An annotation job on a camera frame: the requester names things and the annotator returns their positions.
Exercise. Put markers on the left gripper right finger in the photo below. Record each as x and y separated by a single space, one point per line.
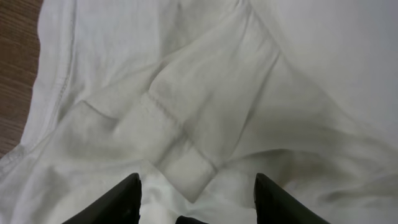
275 206

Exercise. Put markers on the white t-shirt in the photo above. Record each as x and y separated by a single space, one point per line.
198 97

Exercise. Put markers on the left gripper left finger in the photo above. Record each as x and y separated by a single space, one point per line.
120 205

